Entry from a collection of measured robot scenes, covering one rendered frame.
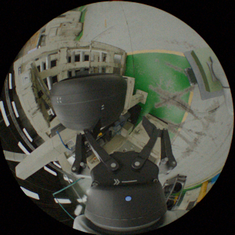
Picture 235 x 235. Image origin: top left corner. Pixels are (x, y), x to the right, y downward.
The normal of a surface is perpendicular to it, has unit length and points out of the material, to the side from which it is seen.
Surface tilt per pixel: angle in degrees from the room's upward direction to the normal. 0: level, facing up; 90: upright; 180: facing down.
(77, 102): 54
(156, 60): 0
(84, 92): 63
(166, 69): 0
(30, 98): 90
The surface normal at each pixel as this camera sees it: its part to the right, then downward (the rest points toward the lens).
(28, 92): 0.75, 0.47
